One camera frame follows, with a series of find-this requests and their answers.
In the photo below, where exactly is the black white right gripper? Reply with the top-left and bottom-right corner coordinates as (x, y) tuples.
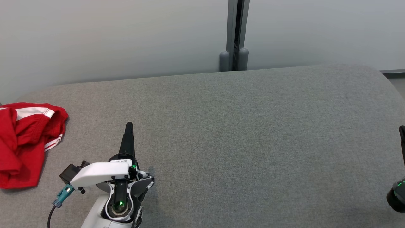
(386, 125), (405, 213)

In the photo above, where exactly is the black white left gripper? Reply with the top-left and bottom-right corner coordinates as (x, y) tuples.
(70, 122), (140, 188)

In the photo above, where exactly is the red jersey with white trim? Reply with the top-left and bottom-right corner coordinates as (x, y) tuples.
(0, 102), (69, 189)

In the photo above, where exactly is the teal left camera connector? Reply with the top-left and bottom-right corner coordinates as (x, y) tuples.
(52, 184), (75, 208)

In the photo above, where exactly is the black left camera cable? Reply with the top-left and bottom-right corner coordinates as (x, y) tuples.
(47, 204), (60, 228)

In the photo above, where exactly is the grey metal partition post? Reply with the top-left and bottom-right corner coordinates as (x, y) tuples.
(219, 0), (250, 72)

